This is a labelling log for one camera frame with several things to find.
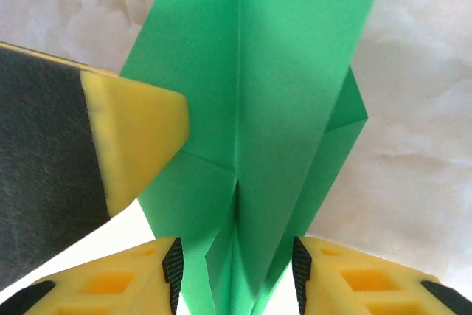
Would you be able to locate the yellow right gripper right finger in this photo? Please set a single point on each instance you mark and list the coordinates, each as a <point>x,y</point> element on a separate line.
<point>368,285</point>

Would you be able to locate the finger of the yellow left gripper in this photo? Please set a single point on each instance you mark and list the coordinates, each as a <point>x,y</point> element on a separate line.
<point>55,145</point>

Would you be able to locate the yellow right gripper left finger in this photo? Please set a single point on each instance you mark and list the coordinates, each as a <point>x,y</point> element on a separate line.
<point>92,289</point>

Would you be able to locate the green paper sheet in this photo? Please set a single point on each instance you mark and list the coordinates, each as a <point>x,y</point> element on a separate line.
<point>273,108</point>

